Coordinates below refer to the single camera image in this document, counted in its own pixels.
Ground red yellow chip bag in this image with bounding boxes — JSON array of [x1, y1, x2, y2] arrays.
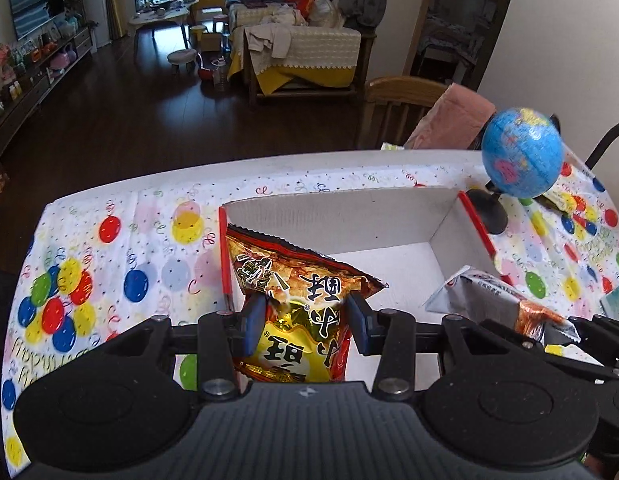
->
[[226, 224, 387, 382]]

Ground silver orange snack packet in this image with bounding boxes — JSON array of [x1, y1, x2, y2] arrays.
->
[[423, 266, 581, 344]]

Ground red cardboard box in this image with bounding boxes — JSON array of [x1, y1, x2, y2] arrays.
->
[[220, 188, 496, 382]]

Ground balloon print tablecloth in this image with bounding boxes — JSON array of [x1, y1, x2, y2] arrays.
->
[[2, 150, 619, 474]]

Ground tissue pack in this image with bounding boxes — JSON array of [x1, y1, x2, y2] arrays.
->
[[600, 285, 619, 321]]

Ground opened wrapper near globe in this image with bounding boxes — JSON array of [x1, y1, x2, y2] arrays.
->
[[534, 188, 587, 214]]

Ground pink cloth on chair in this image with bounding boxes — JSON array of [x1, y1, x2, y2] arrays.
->
[[404, 84, 496, 150]]

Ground blue desk globe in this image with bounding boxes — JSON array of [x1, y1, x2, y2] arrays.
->
[[467, 107, 564, 234]]

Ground wooden chair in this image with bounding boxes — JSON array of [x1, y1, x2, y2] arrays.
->
[[354, 76, 447, 150]]

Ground small round stool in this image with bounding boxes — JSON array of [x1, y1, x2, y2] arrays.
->
[[168, 49, 198, 74]]

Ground grey desk lamp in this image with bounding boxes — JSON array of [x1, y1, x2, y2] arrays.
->
[[585, 122, 619, 169]]

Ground low tv cabinet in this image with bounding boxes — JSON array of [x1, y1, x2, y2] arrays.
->
[[0, 26, 93, 155]]

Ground sofa with cream cover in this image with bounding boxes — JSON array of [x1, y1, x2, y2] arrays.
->
[[227, 0, 387, 101]]

